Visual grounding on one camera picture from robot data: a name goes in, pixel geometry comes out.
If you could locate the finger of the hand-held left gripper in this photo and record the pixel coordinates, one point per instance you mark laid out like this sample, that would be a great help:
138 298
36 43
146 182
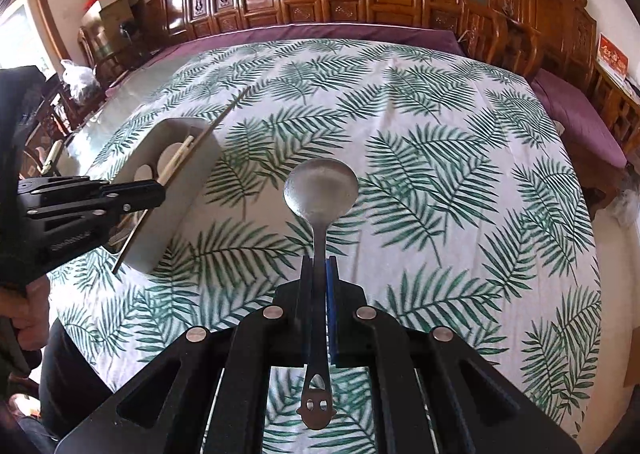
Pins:
135 194
80 215

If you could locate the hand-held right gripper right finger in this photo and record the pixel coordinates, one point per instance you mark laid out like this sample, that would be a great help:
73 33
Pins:
331 299

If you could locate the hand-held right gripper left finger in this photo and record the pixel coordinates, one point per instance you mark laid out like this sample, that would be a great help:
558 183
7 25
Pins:
306 294

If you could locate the large white plastic spoon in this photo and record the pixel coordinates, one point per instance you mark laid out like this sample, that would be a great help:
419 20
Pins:
170 153

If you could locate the grey utensil holder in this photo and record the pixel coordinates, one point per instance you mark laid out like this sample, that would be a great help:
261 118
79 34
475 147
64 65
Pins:
185 214

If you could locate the metal spoon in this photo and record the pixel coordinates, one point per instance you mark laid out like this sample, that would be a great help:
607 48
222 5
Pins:
320 189

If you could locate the dark brown chopstick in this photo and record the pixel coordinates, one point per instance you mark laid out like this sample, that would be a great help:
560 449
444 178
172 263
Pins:
232 107

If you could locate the person's left hand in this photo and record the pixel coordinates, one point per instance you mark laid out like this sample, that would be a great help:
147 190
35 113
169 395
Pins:
27 319

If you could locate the white plastic bag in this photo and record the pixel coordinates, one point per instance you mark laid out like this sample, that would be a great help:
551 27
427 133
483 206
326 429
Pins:
80 81

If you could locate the person's dark clothing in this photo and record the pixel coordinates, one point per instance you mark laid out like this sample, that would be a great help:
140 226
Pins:
75 384

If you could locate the leaf print tablecloth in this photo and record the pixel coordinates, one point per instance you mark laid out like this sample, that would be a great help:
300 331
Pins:
400 98

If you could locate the purple seat cushion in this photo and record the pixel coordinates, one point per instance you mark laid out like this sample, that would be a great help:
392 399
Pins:
580 118

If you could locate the carved wooden armchair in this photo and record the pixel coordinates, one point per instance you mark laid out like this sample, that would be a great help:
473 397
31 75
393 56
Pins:
540 13

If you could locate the red printed card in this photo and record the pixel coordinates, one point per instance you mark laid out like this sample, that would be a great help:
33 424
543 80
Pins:
613 57

